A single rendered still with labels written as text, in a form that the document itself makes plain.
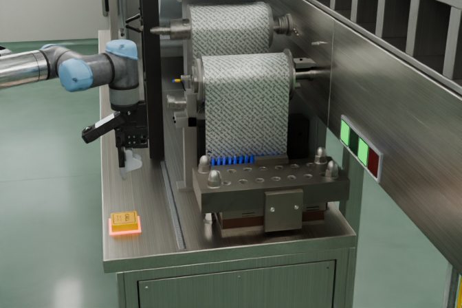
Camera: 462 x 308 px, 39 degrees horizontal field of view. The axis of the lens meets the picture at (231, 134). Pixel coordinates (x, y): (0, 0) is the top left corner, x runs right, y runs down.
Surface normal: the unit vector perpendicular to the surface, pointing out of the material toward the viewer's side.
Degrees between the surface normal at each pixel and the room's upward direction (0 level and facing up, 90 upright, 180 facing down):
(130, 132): 90
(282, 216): 90
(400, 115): 90
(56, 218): 0
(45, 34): 90
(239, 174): 0
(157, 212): 0
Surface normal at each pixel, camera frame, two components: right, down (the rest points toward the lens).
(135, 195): 0.00, -0.93
